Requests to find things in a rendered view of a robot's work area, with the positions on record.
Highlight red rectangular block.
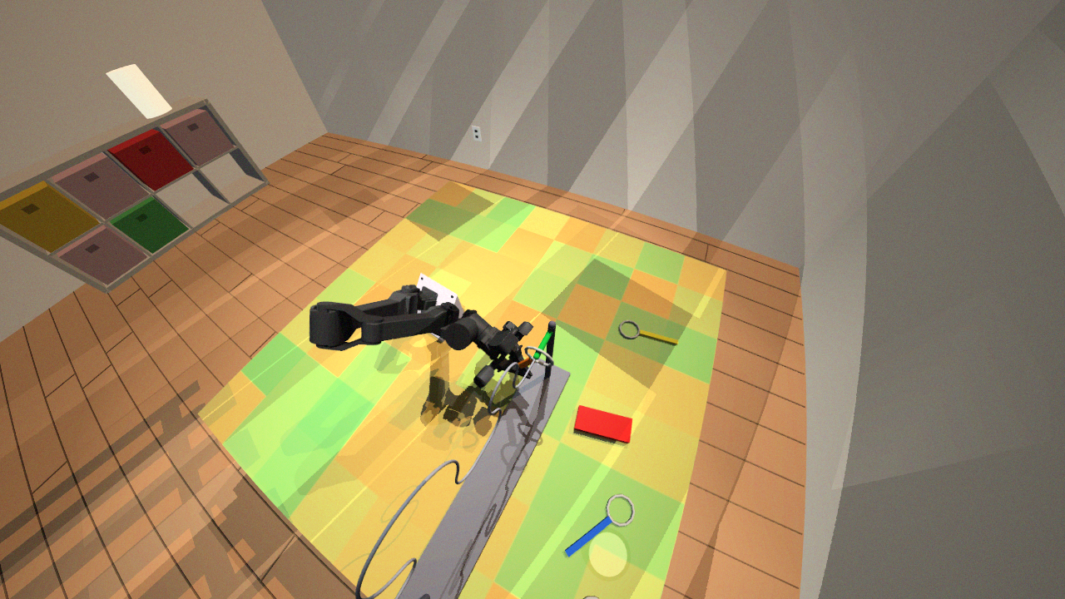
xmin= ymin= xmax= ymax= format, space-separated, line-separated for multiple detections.
xmin=574 ymin=405 xmax=632 ymax=444

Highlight orange bar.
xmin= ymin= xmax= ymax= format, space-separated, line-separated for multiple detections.
xmin=518 ymin=346 xmax=554 ymax=369

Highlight white ring with blue handle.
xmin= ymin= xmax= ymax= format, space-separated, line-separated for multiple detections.
xmin=566 ymin=493 xmax=635 ymax=557

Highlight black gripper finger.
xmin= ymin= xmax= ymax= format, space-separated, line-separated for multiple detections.
xmin=497 ymin=359 xmax=531 ymax=379
xmin=508 ymin=344 xmax=533 ymax=377

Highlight yellow handle with white loop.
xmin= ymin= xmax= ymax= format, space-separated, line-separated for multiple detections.
xmin=620 ymin=320 xmax=678 ymax=345

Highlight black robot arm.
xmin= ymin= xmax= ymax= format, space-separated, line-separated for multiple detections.
xmin=309 ymin=284 xmax=519 ymax=358

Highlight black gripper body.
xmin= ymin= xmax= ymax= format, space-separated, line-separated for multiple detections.
xmin=473 ymin=321 xmax=534 ymax=388

